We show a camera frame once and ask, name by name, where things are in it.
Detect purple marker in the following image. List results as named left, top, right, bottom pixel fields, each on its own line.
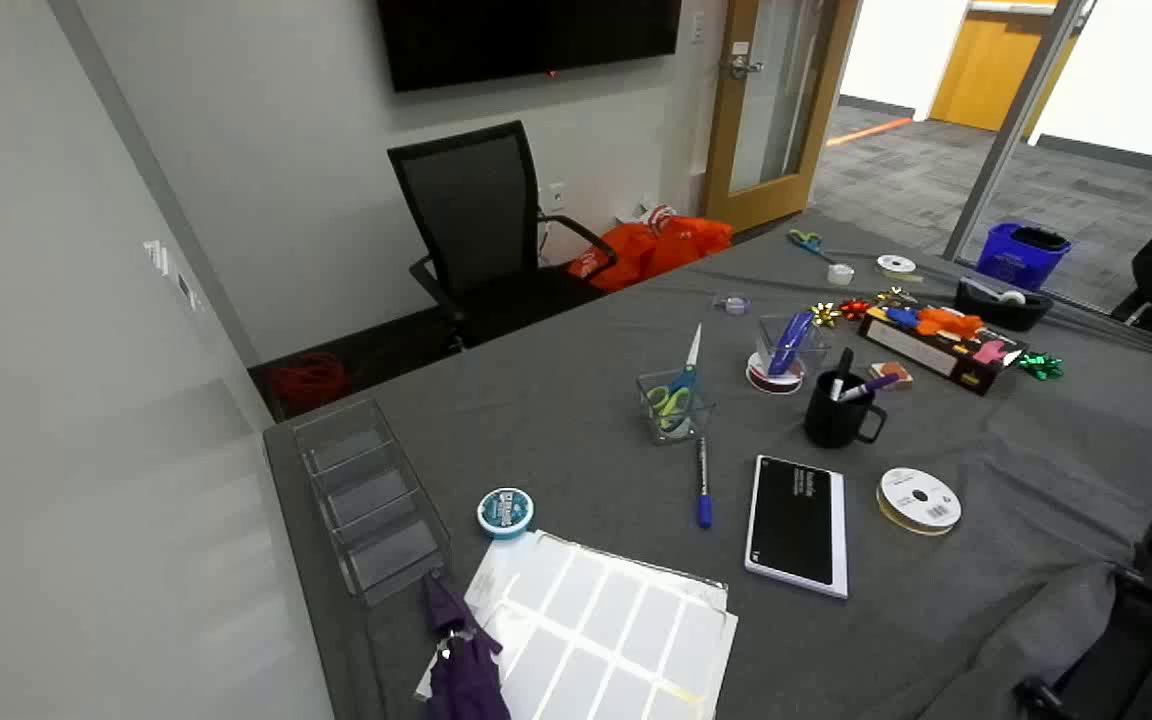
left=828, top=367, right=905, bottom=405

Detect clear glass cup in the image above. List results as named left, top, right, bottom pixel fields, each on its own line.
left=747, top=312, right=818, bottom=392

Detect blue marker in glass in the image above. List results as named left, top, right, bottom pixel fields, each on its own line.
left=762, top=306, right=818, bottom=380

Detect black mug cup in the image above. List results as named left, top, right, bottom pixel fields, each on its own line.
left=804, top=365, right=893, bottom=450

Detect grey table cloth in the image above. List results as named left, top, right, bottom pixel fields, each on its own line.
left=260, top=209, right=1152, bottom=720

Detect clear square pen holder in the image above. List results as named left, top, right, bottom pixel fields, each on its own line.
left=636, top=365, right=715, bottom=448

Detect white blue pen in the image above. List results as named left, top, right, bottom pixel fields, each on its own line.
left=670, top=319, right=710, bottom=405

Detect orange bag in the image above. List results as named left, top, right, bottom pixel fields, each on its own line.
left=569, top=209, right=740, bottom=297

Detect teal tape roll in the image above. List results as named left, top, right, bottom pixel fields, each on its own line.
left=473, top=484, right=538, bottom=545

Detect black mesh office chair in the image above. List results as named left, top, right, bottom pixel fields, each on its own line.
left=384, top=117, right=625, bottom=351

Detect clear plastic tray organizer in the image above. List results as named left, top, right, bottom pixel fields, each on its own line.
left=286, top=400, right=448, bottom=608

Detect wooden door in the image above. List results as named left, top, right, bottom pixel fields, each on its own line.
left=699, top=0, right=864, bottom=235

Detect red floor object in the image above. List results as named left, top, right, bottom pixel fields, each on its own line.
left=262, top=347, right=356, bottom=421

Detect black notebook white edge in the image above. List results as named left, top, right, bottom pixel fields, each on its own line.
left=740, top=450, right=856, bottom=604

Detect white label sheets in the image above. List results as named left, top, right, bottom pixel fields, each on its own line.
left=459, top=528, right=740, bottom=720

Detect purple cloth bundle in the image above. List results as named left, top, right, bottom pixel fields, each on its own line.
left=410, top=568, right=515, bottom=720

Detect white ribbon spool gold edge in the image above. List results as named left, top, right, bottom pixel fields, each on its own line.
left=873, top=249, right=924, bottom=281
left=873, top=464, right=967, bottom=539

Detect orange gift bow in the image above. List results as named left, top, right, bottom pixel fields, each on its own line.
left=913, top=299, right=989, bottom=342

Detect black tape dispenser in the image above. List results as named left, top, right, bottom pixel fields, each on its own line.
left=952, top=267, right=1056, bottom=335

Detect blue bin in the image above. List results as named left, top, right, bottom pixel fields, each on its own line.
left=971, top=218, right=1076, bottom=297

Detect green gift bow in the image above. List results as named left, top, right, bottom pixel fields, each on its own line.
left=1017, top=342, right=1067, bottom=382

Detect metal pole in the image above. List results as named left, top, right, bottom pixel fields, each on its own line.
left=941, top=0, right=1095, bottom=265

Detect green handled scissors in holder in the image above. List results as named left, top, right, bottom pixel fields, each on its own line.
left=642, top=377, right=699, bottom=439

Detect blue green handled scissors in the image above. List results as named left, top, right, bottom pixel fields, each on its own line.
left=782, top=225, right=837, bottom=265

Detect black wall television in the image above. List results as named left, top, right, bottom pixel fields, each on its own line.
left=370, top=0, right=682, bottom=94

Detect white wall socket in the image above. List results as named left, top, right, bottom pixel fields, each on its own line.
left=138, top=235, right=199, bottom=312

